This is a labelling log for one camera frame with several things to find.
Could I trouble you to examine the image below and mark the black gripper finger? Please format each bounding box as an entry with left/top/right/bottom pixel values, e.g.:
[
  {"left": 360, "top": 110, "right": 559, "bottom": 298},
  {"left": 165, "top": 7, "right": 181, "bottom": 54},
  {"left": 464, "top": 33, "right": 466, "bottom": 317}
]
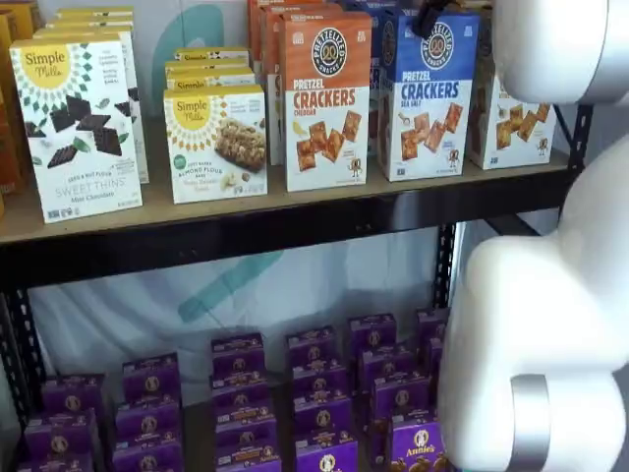
[{"left": 411, "top": 0, "right": 459, "bottom": 39}]

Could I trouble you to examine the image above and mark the orange cheddar crackers box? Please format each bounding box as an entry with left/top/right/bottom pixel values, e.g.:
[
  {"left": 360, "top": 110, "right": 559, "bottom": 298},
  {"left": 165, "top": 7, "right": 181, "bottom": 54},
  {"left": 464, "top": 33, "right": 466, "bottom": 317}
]
[
  {"left": 278, "top": 12, "right": 372, "bottom": 194},
  {"left": 247, "top": 0, "right": 340, "bottom": 78},
  {"left": 259, "top": 3, "right": 345, "bottom": 167}
]

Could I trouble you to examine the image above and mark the white pretzel crackers box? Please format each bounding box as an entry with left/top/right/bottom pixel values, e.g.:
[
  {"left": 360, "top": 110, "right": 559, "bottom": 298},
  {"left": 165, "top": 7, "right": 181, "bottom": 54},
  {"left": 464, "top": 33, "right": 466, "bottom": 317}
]
[{"left": 468, "top": 9, "right": 558, "bottom": 171}]

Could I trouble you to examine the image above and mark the Simple Mills almond bar box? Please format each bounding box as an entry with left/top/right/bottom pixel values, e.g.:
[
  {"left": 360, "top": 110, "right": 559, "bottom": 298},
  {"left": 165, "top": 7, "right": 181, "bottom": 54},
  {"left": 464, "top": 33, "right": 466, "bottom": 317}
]
[
  {"left": 163, "top": 67, "right": 257, "bottom": 93},
  {"left": 173, "top": 46, "right": 251, "bottom": 63},
  {"left": 164, "top": 58, "right": 253, "bottom": 76},
  {"left": 162, "top": 84, "right": 269, "bottom": 206}
]

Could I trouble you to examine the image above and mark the black metal shelf rack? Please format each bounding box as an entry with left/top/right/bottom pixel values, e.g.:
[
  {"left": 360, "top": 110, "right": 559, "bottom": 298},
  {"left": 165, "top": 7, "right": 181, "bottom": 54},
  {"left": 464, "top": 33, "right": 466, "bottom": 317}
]
[{"left": 0, "top": 100, "right": 596, "bottom": 472}]

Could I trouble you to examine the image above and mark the Simple Mills Sweet Thins box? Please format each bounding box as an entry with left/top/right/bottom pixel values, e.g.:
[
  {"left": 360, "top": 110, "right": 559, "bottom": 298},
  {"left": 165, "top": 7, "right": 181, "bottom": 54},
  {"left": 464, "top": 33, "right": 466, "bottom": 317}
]
[
  {"left": 32, "top": 28, "right": 150, "bottom": 185},
  {"left": 9, "top": 33, "right": 144, "bottom": 225},
  {"left": 55, "top": 5, "right": 135, "bottom": 19},
  {"left": 45, "top": 14, "right": 135, "bottom": 31}
]

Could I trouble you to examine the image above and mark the wooden shelf board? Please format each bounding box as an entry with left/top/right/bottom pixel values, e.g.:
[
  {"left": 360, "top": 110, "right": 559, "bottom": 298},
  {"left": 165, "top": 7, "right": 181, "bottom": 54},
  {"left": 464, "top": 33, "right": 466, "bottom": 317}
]
[{"left": 0, "top": 147, "right": 572, "bottom": 245}]

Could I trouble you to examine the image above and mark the purple Annie's snack box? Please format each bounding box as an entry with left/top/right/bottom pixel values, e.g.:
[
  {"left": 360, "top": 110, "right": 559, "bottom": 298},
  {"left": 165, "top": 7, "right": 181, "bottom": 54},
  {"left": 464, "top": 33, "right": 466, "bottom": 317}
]
[
  {"left": 210, "top": 375, "right": 272, "bottom": 400},
  {"left": 121, "top": 352, "right": 183, "bottom": 405},
  {"left": 389, "top": 416, "right": 451, "bottom": 472},
  {"left": 370, "top": 375, "right": 434, "bottom": 430},
  {"left": 24, "top": 409, "right": 100, "bottom": 464},
  {"left": 210, "top": 333, "right": 267, "bottom": 381},
  {"left": 291, "top": 360, "right": 346, "bottom": 400},
  {"left": 40, "top": 372, "right": 107, "bottom": 420},
  {"left": 114, "top": 399, "right": 184, "bottom": 444},
  {"left": 295, "top": 432, "right": 361, "bottom": 472},
  {"left": 293, "top": 392, "right": 353, "bottom": 435},
  {"left": 417, "top": 308, "right": 449, "bottom": 346},
  {"left": 16, "top": 451, "right": 95, "bottom": 472},
  {"left": 214, "top": 420, "right": 279, "bottom": 459},
  {"left": 426, "top": 337, "right": 445, "bottom": 381},
  {"left": 348, "top": 314, "right": 397, "bottom": 356},
  {"left": 215, "top": 448, "right": 282, "bottom": 472},
  {"left": 358, "top": 343, "right": 420, "bottom": 390},
  {"left": 112, "top": 439, "right": 186, "bottom": 472},
  {"left": 212, "top": 392, "right": 277, "bottom": 430},
  {"left": 285, "top": 325, "right": 338, "bottom": 369}
]

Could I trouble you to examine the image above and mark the white backdrop sheet teal logo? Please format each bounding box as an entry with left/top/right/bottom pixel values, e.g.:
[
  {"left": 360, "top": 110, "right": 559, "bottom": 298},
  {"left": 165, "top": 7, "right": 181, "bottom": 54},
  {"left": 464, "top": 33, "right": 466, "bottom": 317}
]
[{"left": 28, "top": 0, "right": 446, "bottom": 378}]

